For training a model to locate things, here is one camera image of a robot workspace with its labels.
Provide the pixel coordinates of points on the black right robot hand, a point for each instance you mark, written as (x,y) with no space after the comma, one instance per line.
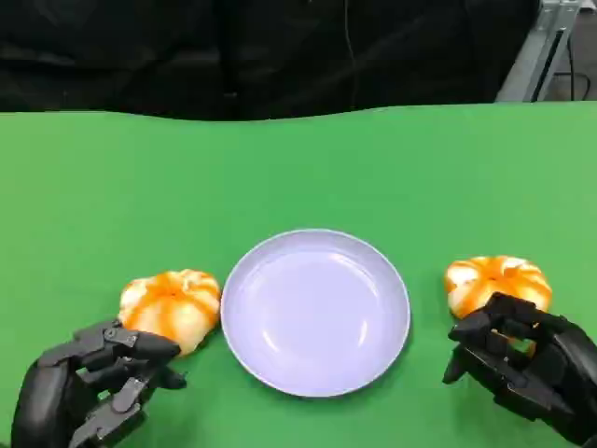
(559,364)

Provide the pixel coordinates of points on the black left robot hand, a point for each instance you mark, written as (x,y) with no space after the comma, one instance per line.
(46,396)

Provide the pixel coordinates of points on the green table cloth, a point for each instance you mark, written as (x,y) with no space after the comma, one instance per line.
(140,186)

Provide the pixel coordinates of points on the lilac plate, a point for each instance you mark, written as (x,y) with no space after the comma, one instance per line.
(317,317)

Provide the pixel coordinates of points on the black cloth backdrop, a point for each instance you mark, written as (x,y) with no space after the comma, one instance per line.
(140,46)

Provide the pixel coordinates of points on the grey aluminium frame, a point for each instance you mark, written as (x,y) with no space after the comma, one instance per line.
(527,65)

